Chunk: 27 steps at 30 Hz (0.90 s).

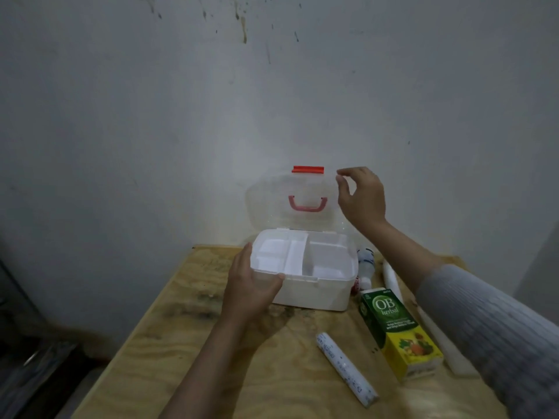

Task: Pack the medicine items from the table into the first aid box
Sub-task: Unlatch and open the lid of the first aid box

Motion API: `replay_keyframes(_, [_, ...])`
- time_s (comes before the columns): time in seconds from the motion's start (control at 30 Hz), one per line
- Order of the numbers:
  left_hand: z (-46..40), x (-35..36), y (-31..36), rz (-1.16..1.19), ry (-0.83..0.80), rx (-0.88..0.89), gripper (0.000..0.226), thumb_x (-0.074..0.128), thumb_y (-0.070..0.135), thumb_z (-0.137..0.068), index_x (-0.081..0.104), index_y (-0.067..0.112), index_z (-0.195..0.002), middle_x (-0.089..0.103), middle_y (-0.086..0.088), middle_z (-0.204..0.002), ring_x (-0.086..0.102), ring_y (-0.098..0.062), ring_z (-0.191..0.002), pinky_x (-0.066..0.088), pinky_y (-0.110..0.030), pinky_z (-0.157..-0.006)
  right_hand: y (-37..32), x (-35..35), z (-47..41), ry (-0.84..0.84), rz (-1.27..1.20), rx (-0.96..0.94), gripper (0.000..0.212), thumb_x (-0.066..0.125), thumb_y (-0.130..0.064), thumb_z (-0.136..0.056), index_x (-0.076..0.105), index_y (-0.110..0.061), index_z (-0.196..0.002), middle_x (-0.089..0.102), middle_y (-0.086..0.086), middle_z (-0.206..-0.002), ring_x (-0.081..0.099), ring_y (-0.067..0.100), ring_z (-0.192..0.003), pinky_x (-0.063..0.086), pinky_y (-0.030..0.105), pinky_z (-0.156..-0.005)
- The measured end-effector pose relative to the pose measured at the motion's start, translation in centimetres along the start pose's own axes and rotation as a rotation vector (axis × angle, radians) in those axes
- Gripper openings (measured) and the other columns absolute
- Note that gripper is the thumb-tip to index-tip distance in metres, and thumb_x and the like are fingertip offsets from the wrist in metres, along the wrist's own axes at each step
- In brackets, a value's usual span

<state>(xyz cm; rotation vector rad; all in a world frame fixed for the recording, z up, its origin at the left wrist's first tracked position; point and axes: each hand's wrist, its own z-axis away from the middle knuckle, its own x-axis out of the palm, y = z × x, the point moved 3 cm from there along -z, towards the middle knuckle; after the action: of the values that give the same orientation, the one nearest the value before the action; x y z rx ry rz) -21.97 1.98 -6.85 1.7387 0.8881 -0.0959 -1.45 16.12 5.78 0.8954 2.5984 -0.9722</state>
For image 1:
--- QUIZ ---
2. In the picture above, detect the person's left hand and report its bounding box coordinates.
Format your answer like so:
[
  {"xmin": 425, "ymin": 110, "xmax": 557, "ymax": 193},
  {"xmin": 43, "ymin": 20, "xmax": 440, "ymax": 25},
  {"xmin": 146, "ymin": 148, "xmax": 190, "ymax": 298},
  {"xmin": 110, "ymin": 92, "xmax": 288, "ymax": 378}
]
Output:
[{"xmin": 220, "ymin": 242, "xmax": 286, "ymax": 328}]

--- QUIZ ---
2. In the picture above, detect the person's right hand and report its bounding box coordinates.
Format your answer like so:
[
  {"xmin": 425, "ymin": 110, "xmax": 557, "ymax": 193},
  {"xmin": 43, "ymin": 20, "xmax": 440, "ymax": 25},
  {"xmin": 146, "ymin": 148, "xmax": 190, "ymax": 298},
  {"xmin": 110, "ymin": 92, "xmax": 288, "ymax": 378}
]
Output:
[{"xmin": 335, "ymin": 166, "xmax": 388, "ymax": 234}]

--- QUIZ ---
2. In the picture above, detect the white bottle green label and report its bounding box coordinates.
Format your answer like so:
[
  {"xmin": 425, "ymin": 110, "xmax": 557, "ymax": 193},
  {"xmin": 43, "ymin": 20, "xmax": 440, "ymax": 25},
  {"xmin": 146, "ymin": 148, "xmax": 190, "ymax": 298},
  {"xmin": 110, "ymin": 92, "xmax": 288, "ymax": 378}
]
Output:
[{"xmin": 356, "ymin": 247, "xmax": 376, "ymax": 289}]

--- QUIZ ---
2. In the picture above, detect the white first aid box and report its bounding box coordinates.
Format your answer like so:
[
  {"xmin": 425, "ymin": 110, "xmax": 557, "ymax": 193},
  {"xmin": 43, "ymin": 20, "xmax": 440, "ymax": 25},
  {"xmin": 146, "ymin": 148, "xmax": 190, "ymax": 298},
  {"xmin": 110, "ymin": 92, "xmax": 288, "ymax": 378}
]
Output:
[{"xmin": 243, "ymin": 165, "xmax": 360, "ymax": 313}]

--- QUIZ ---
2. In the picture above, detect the long printed white gauze roll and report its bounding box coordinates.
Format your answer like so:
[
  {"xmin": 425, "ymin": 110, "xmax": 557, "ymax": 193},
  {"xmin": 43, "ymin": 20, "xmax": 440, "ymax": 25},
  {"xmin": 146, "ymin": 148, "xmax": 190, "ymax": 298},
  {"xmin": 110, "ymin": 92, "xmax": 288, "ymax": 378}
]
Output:
[{"xmin": 316, "ymin": 332, "xmax": 380, "ymax": 409}]

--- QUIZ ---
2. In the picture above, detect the green and yellow medicine box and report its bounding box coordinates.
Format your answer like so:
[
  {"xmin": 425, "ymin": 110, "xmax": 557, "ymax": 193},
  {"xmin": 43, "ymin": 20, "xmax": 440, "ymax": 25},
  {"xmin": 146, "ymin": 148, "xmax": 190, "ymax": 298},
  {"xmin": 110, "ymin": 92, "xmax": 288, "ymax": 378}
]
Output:
[{"xmin": 359, "ymin": 286, "xmax": 444, "ymax": 384}]

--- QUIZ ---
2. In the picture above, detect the white translucent pouch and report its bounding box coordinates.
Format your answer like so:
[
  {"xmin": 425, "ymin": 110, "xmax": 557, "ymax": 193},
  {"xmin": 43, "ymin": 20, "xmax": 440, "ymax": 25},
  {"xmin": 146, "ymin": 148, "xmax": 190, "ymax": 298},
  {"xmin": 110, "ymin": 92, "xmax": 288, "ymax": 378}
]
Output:
[{"xmin": 417, "ymin": 307, "xmax": 479, "ymax": 377}]

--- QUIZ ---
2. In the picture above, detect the person's left forearm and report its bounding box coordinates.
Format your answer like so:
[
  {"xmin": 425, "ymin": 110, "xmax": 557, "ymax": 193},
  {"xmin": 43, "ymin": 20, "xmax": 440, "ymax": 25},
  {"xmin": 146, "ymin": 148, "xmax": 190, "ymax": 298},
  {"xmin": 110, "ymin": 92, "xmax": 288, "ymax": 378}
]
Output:
[{"xmin": 159, "ymin": 316, "xmax": 263, "ymax": 419}]

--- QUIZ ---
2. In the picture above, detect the person's right forearm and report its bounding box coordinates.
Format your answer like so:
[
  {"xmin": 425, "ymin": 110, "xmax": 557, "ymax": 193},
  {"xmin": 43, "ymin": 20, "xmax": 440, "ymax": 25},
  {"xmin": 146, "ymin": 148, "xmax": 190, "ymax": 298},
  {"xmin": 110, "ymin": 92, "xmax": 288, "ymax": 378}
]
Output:
[{"xmin": 365, "ymin": 218, "xmax": 559, "ymax": 419}]

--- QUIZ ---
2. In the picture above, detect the wooden table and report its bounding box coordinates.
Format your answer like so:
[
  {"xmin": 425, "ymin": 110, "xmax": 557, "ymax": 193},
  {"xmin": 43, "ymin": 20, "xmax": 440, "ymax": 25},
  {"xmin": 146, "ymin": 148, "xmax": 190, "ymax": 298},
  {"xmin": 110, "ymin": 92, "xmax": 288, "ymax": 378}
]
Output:
[{"xmin": 72, "ymin": 244, "xmax": 512, "ymax": 419}]

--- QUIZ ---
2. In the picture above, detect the grey knit sweater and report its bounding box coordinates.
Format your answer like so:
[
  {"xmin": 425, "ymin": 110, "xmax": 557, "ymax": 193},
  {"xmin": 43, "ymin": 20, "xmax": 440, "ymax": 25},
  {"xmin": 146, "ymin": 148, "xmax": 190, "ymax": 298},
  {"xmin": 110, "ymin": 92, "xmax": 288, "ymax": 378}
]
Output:
[{"xmin": 415, "ymin": 264, "xmax": 559, "ymax": 419}]

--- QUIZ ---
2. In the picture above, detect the dark grey metal object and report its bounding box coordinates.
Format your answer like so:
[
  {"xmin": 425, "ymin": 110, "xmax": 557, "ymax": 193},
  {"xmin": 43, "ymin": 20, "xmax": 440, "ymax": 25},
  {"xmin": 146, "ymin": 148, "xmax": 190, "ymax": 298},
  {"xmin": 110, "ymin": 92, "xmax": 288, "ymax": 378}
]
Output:
[{"xmin": 0, "ymin": 257, "xmax": 79, "ymax": 419}]

